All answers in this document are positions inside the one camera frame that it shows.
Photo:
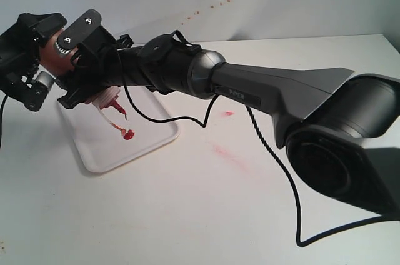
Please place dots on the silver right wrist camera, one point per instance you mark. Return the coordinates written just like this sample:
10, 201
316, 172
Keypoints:
46, 79

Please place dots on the red sauce squeeze bottle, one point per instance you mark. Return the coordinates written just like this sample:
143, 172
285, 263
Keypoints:
58, 63

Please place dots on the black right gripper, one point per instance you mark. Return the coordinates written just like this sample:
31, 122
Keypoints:
85, 39

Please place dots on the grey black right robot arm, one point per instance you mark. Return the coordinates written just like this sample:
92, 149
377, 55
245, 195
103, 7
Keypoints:
340, 130

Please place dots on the red sauce blob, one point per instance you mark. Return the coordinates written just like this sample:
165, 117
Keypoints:
127, 134

